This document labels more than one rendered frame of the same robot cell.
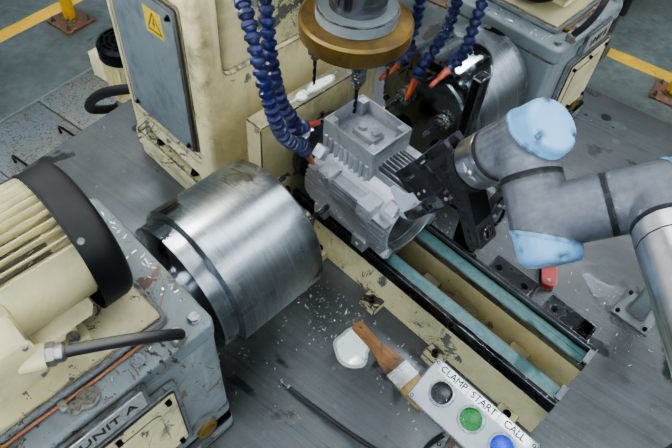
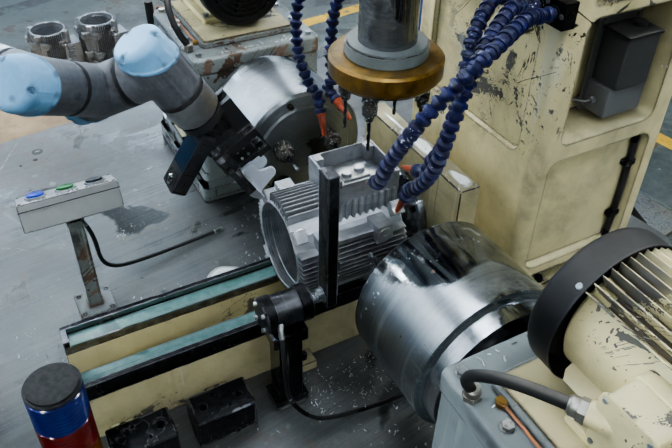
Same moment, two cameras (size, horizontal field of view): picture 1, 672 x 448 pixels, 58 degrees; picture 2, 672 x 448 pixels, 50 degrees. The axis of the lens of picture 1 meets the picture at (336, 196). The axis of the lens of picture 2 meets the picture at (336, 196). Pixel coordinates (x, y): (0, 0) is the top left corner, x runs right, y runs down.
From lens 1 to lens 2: 1.48 m
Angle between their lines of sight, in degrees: 74
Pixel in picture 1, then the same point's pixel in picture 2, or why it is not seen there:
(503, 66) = (432, 305)
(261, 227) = (257, 90)
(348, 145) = (338, 157)
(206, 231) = (262, 64)
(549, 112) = (142, 33)
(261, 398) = (215, 219)
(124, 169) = not seen: hidden behind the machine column
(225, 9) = (444, 25)
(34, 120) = (656, 217)
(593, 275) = not seen: outside the picture
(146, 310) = (211, 38)
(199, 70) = not seen: hidden behind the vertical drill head
